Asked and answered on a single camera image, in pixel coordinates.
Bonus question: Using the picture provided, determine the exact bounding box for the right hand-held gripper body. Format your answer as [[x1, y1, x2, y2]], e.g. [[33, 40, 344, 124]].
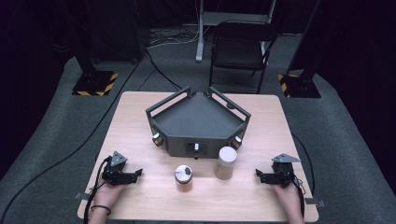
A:
[[270, 153, 302, 189]]

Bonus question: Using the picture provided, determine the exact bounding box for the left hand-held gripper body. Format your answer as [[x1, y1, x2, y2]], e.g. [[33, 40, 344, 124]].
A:
[[102, 150, 129, 187]]

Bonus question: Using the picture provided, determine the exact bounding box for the white-lid jar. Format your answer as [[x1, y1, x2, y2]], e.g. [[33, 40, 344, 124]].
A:
[[214, 146, 238, 181]]

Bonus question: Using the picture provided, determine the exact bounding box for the silver-lid spice jar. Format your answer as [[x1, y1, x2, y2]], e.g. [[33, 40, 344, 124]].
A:
[[174, 164, 194, 193]]

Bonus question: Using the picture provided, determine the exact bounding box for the black corner rack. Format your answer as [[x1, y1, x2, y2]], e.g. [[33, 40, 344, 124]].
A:
[[145, 86, 252, 160]]

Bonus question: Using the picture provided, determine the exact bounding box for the person's left hand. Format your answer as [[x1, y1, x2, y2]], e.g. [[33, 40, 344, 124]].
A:
[[92, 181, 128, 209]]

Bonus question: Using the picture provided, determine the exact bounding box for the person's right hand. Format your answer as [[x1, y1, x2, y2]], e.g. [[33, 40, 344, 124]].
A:
[[271, 181, 304, 217]]

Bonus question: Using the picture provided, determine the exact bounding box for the black wrist band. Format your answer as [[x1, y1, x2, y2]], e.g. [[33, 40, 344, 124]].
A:
[[90, 203, 112, 217]]

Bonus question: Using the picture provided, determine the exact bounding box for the grey tape strip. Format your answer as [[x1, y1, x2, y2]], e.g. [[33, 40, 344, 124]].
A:
[[74, 191, 95, 203], [304, 197, 327, 209]]

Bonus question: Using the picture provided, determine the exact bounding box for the black stand with striped base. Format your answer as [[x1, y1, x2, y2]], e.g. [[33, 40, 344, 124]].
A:
[[277, 0, 323, 100], [71, 46, 120, 97]]

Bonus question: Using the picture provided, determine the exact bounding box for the black folding chair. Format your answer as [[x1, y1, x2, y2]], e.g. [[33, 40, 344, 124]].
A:
[[208, 20, 279, 94]]

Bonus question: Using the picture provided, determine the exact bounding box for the black cabinet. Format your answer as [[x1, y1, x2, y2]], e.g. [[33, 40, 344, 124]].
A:
[[85, 0, 151, 63]]

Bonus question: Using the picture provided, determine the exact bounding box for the white metal stand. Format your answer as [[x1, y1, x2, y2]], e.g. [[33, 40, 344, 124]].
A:
[[194, 0, 277, 63]]

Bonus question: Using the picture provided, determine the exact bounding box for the thin black floor cable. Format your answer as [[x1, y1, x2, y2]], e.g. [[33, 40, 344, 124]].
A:
[[290, 133, 317, 196]]

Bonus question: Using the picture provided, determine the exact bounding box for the left hand-held gripper cable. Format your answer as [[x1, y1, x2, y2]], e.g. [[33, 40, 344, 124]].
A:
[[82, 156, 114, 224]]

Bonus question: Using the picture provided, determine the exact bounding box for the hand-held gripper cable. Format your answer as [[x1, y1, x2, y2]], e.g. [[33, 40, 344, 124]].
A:
[[289, 173, 307, 219], [82, 156, 114, 224]]

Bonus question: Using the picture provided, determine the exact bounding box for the right hand-held gripper cable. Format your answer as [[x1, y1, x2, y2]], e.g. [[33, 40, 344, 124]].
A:
[[289, 173, 307, 219]]

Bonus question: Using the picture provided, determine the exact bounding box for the long black floor cable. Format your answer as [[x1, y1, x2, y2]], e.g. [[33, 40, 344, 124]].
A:
[[0, 57, 143, 218]]

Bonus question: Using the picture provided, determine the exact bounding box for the bundle of floor cables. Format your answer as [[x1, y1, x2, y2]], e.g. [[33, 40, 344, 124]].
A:
[[146, 27, 200, 49]]

